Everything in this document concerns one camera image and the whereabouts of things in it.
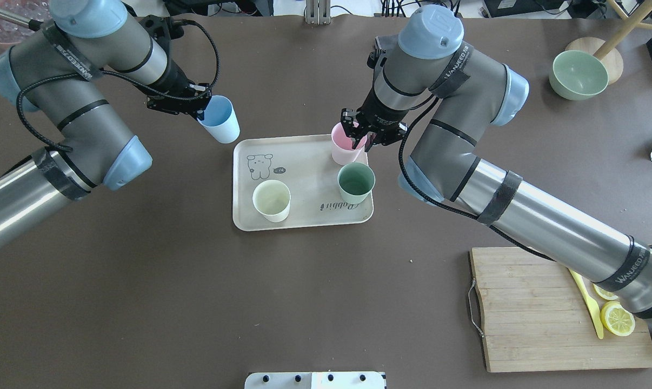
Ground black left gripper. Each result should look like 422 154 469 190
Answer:
145 65 212 122

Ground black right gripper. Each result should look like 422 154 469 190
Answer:
340 97 409 152

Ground blue plastic cup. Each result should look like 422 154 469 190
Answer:
198 95 240 144

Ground pink plastic cup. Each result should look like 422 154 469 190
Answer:
331 123 367 165

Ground green plastic cup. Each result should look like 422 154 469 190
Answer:
337 162 376 204

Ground cream white plastic cup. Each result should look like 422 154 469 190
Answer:
252 180 291 223

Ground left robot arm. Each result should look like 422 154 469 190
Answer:
0 1 214 248

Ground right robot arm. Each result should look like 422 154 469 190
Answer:
341 4 652 324

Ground metal tongs in bowl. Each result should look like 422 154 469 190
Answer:
0 8 43 31

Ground green plastic bowl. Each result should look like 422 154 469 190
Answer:
549 51 609 101

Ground pink ribbed bowl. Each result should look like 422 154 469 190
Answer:
0 1 51 46

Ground bamboo cutting board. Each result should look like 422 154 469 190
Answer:
469 247 652 373

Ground wooden stand with round base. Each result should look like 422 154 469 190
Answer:
565 1 652 85

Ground yellow plastic knife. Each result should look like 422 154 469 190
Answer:
568 268 604 339

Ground upper lemon slice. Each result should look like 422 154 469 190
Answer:
592 284 618 301

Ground lemon slice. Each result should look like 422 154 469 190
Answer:
592 284 618 301
600 301 636 337

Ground lower lemon slice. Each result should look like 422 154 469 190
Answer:
600 301 636 337

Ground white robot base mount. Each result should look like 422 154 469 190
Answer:
244 370 387 388

